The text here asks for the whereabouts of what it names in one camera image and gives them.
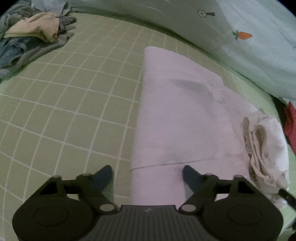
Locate beige garment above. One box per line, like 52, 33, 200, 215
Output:
3, 12, 59, 43

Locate grey knit garment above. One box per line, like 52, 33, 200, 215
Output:
1, 1, 77, 79

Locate light pink garment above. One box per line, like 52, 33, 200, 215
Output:
131, 47, 259, 206

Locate white crumpled garment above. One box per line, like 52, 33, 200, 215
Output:
242, 115, 290, 209

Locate mint carrot print duvet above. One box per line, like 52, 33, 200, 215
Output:
31, 0, 296, 102

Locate green checked bed sheet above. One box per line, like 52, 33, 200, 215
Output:
1, 13, 284, 240

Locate red knit cloth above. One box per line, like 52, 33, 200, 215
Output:
283, 101, 296, 153

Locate blue denim jeans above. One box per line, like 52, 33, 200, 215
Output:
1, 37, 32, 68

